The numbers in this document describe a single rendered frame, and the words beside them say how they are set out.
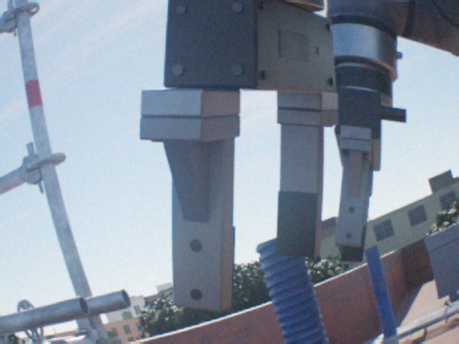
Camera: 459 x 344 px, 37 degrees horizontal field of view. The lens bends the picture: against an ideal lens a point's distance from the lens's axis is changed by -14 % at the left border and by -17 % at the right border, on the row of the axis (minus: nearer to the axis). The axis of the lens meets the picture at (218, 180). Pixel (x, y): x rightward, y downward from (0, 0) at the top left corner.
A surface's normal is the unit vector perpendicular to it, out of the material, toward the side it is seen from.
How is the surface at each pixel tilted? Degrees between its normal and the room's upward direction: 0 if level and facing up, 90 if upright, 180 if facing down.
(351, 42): 78
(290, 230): 97
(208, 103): 114
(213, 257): 97
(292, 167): 97
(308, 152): 97
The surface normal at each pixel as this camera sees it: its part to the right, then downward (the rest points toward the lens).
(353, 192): -0.24, 0.29
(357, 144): -0.20, -0.22
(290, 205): -0.43, 0.11
